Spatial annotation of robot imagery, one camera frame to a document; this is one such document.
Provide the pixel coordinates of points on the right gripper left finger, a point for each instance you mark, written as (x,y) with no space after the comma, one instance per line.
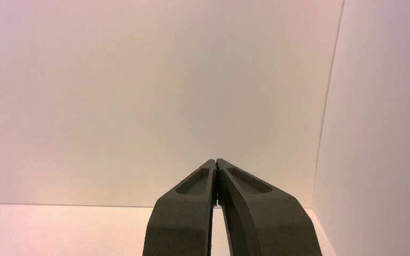
(183,219)

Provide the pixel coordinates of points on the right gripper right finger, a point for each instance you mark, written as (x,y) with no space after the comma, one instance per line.
(268,222)

